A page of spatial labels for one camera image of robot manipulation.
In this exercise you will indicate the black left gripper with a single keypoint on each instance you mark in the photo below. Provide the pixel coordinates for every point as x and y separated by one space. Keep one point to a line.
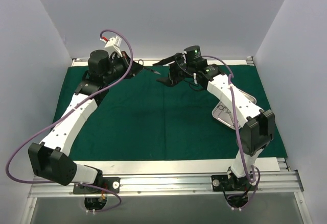
131 66

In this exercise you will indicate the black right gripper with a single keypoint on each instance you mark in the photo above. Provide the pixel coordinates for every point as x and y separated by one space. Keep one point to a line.
173 69

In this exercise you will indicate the steel surgical scissors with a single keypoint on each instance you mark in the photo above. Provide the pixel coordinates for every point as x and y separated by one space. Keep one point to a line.
150 69

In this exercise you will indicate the green surgical cloth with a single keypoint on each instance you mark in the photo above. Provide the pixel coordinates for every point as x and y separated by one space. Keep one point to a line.
141 119

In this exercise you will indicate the steel instrument tray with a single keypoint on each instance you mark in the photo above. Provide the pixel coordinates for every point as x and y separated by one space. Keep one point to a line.
223 115

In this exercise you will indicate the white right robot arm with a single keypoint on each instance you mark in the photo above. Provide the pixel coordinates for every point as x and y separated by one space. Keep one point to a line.
254 126

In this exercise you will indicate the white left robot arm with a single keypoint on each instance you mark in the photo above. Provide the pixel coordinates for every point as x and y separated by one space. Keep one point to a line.
50 158

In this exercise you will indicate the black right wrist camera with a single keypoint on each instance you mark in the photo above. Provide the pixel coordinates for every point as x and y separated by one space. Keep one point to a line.
194 58

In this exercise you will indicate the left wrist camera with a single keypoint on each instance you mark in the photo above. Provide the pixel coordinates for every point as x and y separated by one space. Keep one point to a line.
112 44

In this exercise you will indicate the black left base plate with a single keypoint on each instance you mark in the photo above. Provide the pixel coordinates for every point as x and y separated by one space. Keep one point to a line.
110 183

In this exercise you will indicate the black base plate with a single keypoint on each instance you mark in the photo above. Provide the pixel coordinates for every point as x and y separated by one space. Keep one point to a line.
110 183
226 183

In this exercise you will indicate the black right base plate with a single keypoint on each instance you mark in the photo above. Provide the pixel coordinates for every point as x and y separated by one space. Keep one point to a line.
226 183

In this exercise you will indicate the aluminium front rail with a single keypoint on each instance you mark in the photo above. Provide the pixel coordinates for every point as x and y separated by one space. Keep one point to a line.
191 184

